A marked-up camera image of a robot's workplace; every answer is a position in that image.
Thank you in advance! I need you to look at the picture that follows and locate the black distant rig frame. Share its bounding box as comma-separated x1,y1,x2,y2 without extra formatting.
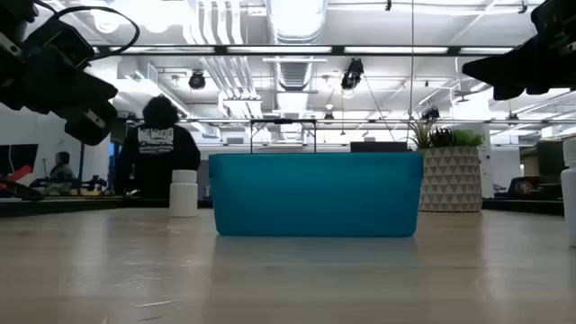
249,118,318,155

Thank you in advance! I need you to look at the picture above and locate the silver ceiling air duct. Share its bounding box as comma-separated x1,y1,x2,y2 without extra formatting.
265,0,329,141

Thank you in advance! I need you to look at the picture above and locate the red bar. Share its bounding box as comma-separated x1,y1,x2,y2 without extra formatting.
0,165,34,193

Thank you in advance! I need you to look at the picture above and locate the dark cabinet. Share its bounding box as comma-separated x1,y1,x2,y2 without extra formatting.
519,139,566,202

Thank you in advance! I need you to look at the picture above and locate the black ceiling-hung camera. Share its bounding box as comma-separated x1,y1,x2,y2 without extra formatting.
339,57,365,91
187,69,207,91

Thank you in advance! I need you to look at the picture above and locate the succulent in white patterned pot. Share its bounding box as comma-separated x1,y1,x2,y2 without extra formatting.
407,114,486,213

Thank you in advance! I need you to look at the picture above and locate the person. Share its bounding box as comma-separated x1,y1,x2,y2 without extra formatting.
48,151,78,184
112,94,203,199

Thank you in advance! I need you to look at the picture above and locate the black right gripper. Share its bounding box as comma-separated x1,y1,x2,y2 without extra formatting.
461,0,576,102

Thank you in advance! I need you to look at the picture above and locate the black overhead frame bar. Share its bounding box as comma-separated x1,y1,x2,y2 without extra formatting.
87,43,517,58

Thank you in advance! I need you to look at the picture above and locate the white pill bottle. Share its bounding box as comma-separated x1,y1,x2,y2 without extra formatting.
560,138,576,248
168,169,199,219

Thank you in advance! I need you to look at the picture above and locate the black flat monitor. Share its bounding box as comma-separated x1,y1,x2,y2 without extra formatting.
349,140,409,154

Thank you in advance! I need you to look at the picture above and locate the teal plastic basket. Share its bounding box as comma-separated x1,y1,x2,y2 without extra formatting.
208,151,425,239

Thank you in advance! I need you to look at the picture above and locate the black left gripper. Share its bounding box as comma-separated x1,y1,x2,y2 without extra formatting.
0,19,120,147

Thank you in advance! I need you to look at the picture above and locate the black monitor screen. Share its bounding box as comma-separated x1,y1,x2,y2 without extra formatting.
0,143,40,176

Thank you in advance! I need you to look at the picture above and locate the black looped gripper cable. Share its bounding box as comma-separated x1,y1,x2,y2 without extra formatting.
33,0,141,62

